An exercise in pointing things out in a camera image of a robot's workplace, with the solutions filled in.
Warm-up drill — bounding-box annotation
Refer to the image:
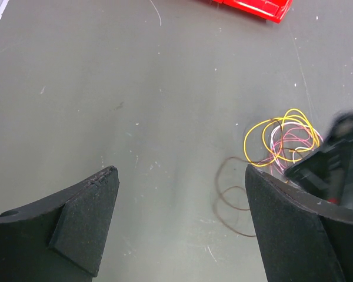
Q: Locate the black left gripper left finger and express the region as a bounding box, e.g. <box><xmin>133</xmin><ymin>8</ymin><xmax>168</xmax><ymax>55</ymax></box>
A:
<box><xmin>0</xmin><ymin>166</ymin><xmax>119</xmax><ymax>281</ymax></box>

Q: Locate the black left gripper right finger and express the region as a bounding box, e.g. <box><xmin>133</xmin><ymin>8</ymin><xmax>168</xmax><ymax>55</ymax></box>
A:
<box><xmin>245</xmin><ymin>165</ymin><xmax>353</xmax><ymax>281</ymax></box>

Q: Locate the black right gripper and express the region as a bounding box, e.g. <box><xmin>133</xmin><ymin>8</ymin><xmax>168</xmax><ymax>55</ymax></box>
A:
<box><xmin>284</xmin><ymin>111</ymin><xmax>353</xmax><ymax>210</ymax></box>

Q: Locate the pink cable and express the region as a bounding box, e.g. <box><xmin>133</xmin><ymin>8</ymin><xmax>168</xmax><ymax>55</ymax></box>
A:
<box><xmin>258</xmin><ymin>126</ymin><xmax>318</xmax><ymax>177</ymax></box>

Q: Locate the yellow cable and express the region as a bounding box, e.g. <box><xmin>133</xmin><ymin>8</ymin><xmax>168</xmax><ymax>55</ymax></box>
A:
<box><xmin>243</xmin><ymin>108</ymin><xmax>321</xmax><ymax>168</ymax></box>

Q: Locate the red compartment bin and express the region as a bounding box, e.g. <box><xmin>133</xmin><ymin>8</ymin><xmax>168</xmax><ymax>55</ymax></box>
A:
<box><xmin>210</xmin><ymin>0</ymin><xmax>293</xmax><ymax>24</ymax></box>

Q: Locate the white cable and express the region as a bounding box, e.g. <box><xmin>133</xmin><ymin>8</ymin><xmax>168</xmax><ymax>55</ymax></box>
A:
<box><xmin>269</xmin><ymin>117</ymin><xmax>324</xmax><ymax>174</ymax></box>

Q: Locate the brown cable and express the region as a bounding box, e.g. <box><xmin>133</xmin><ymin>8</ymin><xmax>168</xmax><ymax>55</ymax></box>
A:
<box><xmin>213</xmin><ymin>117</ymin><xmax>283</xmax><ymax>237</ymax></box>

